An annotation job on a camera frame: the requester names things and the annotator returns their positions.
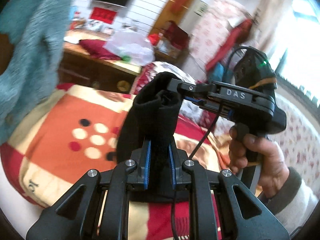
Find teal fluffy towel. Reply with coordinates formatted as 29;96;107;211
0;0;83;143

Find red hanging garment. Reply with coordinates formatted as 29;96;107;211
206;20;253;72

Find wooden door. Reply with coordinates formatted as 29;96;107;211
152;0;200;38

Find pink floral curtain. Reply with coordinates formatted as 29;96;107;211
190;0;250;65

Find bright window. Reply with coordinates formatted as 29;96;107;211
275;0;320;105

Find dark red cloth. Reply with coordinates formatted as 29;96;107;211
80;39;123;61

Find red cloth covered chair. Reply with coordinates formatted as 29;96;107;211
156;21;190;58

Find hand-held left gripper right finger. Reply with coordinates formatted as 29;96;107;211
168;142;290;240

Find white plastic bag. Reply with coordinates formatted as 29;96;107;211
105;27;155;64

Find maroon white patterned pillow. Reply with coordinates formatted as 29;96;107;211
134;61;200;98

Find person's right hand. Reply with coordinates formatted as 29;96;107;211
228;126;290;199

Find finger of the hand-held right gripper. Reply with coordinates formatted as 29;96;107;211
167;78;217;98
184;95;228;117

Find teal bag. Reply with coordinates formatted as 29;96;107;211
211;62;226;81

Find wooden cabinet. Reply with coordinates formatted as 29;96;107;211
59;40;143;95

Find red orange checked blanket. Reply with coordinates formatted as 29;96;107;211
0;84;233;240

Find person's right forearm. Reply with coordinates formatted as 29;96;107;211
260;166;319;222

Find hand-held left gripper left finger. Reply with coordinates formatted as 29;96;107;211
26;140;152;240

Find red paper wall poster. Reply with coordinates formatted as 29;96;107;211
90;7;118;25

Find black pants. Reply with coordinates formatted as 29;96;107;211
116;72;193;203

